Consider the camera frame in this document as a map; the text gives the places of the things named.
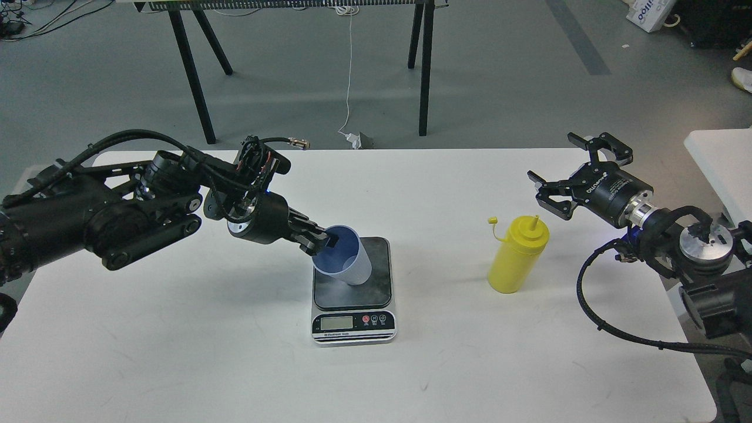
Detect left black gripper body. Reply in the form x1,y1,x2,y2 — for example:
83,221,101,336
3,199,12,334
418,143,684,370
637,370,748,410
227,192,313,244

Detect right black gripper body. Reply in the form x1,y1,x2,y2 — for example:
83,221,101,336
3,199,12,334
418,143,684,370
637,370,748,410
573,162,653,229

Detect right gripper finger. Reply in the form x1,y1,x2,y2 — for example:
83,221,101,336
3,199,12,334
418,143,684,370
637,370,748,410
527,170,582,220
567,132,633,171

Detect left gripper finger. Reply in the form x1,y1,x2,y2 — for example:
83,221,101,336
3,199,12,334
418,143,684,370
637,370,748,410
294,222,340,254

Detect blue plastic cup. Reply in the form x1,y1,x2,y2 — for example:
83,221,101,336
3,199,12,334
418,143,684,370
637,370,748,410
312,225,372,286

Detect yellow squeeze bottle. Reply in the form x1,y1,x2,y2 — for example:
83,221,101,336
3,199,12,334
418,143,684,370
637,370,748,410
487,215,550,294

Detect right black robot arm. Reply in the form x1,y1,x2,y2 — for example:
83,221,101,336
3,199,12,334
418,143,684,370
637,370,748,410
528,132,751,422

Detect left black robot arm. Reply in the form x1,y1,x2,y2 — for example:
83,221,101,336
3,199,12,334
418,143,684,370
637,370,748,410
1,129,340,284

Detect digital kitchen scale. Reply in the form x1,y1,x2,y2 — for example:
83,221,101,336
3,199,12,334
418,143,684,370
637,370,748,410
311,237,397,346

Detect white side table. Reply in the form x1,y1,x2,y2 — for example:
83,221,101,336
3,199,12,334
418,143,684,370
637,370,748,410
684,128,751,224

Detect white power adapter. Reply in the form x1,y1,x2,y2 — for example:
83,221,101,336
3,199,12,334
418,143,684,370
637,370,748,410
345,132,375,150

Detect white cardboard box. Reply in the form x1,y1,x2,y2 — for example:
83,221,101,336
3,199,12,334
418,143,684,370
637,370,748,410
626,1,680,33

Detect white shoe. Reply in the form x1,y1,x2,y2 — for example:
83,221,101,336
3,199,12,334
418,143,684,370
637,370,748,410
730,67,752,93

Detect black trestle table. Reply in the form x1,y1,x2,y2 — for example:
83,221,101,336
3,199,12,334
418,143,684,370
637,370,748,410
123,1,454,145

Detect white hanging cable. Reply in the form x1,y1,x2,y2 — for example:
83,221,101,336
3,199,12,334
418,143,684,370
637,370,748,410
329,5,360,142

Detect black floor cables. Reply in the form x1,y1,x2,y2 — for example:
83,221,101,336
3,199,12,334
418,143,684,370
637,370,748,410
0,0,112,42

